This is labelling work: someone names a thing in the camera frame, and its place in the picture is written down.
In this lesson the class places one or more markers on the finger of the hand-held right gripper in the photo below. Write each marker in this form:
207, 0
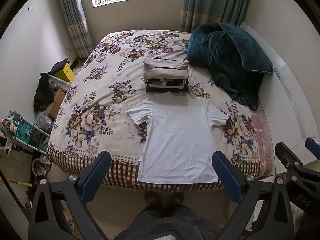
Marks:
287, 155
313, 148

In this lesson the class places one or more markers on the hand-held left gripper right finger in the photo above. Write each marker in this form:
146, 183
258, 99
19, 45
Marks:
225, 172

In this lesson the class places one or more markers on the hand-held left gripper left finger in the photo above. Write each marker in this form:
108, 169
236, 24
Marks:
98, 170

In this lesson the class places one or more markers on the white t-shirt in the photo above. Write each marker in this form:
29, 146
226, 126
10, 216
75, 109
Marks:
178, 135

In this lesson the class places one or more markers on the black clothes pile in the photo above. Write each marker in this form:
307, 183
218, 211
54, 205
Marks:
43, 92

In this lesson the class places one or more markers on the pink checked mattress pad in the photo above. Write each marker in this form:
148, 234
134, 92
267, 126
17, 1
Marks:
261, 135

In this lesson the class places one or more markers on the person's brown slipper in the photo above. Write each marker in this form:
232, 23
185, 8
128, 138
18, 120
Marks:
153, 200
178, 200

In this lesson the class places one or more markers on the white headboard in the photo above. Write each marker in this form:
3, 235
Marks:
282, 97

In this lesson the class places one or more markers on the clear plastic bag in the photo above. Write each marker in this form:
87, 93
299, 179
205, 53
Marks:
45, 122

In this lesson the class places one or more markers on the person's grey trousers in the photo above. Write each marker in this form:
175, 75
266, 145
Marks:
167, 225

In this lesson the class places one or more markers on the cardboard box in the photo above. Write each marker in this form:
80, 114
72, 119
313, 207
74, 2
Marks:
56, 103

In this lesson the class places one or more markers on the teal storage rack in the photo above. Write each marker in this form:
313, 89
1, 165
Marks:
23, 132

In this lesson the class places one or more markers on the floral bed sheet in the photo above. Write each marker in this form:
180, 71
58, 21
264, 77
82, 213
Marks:
105, 85

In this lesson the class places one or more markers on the yellow box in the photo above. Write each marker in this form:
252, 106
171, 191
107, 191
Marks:
66, 73

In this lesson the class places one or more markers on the dark cloth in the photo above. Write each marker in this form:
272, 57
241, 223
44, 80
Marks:
58, 65

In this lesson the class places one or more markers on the teal plush blanket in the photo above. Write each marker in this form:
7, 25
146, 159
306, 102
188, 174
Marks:
225, 60

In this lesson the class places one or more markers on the beige folded garment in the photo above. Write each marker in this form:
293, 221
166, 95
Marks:
165, 73
165, 62

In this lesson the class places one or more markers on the grey-blue curtain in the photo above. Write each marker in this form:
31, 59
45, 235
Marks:
73, 17
212, 2

